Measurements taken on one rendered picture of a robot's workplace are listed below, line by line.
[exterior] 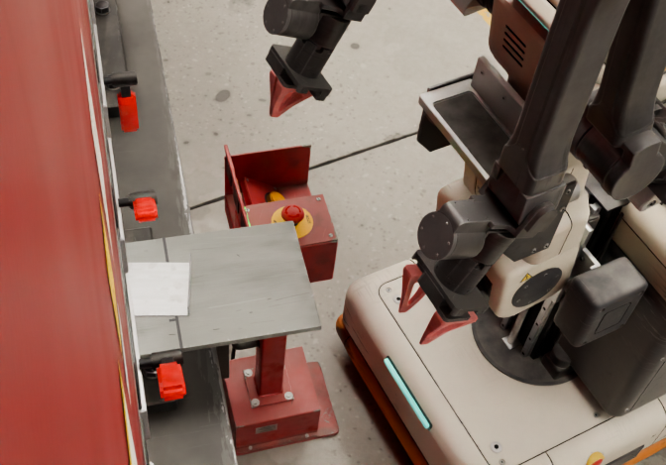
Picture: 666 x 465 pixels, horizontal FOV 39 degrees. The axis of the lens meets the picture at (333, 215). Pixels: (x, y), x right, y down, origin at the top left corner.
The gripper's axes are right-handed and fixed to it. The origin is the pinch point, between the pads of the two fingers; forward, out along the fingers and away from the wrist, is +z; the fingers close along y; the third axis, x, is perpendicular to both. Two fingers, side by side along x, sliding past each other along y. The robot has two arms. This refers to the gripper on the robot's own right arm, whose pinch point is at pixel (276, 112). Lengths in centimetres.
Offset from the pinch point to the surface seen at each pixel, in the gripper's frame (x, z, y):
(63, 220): -84, -60, 82
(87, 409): -84, -58, 85
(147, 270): -26.2, 12.7, 20.7
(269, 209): 8.7, 19.9, 1.8
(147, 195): -39, -10, 30
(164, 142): -7.6, 17.5, -11.7
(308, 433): 51, 84, 11
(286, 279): -11.4, 5.4, 29.6
